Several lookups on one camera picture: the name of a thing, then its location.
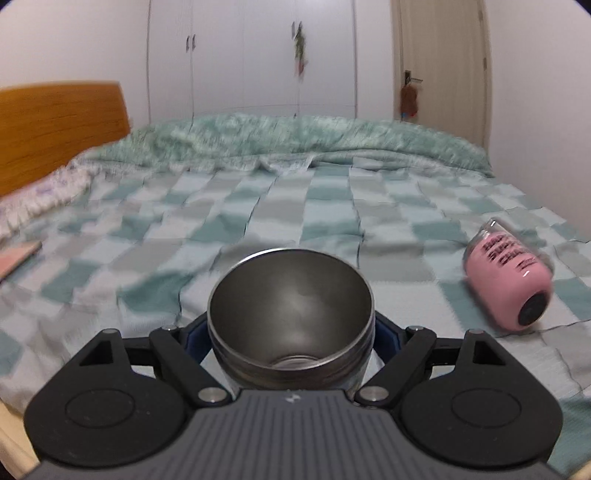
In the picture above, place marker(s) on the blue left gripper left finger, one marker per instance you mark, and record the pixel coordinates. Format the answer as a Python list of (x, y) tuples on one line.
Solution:
[(195, 340)]

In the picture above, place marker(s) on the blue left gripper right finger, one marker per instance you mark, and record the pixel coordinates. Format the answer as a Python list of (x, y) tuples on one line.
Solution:
[(389, 338)]

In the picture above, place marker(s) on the light blue cartoon sticker cup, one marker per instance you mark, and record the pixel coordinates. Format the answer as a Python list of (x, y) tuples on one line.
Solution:
[(292, 319)]

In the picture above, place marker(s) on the green checkered bed blanket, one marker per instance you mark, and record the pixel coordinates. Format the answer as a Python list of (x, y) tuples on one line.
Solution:
[(89, 325)]

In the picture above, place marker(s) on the pink tumbler with black text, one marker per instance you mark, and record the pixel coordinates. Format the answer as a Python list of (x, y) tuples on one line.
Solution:
[(510, 278)]

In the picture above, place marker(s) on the pink notebook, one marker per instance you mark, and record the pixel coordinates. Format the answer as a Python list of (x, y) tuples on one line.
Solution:
[(12, 257)]

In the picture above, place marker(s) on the green floral quilt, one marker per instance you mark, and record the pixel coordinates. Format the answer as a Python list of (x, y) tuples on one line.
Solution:
[(282, 145)]

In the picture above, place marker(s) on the purple patterned bed sheet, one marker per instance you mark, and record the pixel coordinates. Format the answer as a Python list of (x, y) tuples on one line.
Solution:
[(54, 190)]

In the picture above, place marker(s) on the wooden headboard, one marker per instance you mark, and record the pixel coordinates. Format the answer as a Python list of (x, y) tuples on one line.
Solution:
[(44, 126)]

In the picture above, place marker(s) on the white wardrobe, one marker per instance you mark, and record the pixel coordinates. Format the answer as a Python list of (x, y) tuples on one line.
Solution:
[(213, 57)]

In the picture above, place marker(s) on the hanging green ornament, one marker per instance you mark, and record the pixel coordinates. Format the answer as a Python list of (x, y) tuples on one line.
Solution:
[(300, 59)]

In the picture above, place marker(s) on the beige door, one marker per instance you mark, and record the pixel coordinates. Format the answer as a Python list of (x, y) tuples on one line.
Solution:
[(445, 43)]

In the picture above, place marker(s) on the black door handle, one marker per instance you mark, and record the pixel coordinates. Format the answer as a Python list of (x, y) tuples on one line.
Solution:
[(410, 80)]

